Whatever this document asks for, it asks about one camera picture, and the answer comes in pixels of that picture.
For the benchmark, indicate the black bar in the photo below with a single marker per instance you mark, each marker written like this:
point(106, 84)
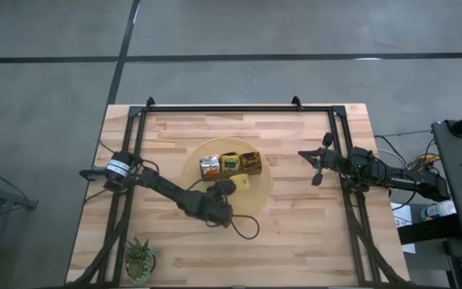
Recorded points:
point(427, 230)

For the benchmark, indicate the small potted green plant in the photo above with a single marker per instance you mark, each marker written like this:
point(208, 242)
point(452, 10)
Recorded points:
point(139, 261)

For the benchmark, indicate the orange white tea packet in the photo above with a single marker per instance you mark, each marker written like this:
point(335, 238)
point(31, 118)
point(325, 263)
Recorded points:
point(211, 172)
point(209, 161)

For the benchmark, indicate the black aluminium rig frame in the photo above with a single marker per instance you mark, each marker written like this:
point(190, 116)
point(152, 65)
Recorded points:
point(235, 108)

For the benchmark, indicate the brown wooden tea box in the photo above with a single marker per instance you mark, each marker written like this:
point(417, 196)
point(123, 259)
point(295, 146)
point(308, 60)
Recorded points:
point(231, 176)

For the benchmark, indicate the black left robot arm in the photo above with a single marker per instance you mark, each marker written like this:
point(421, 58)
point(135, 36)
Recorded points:
point(167, 190)

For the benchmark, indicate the white paper sheet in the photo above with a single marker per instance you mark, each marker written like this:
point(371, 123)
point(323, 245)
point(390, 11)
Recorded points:
point(401, 212)

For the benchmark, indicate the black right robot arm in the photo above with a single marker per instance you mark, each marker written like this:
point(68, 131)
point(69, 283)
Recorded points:
point(407, 180)

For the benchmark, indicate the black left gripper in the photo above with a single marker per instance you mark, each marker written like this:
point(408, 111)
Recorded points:
point(217, 210)

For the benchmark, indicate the yellow tea packet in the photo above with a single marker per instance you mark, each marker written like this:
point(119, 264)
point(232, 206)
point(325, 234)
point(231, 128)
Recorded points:
point(242, 181)
point(231, 168)
point(229, 157)

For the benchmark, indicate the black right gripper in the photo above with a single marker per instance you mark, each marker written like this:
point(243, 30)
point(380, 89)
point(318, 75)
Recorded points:
point(335, 162)

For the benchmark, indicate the round woven straw placemat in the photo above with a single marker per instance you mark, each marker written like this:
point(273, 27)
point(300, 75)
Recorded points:
point(255, 200)

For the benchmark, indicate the white plastic bottle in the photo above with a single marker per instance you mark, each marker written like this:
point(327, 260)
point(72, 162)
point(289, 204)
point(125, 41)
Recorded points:
point(441, 209)

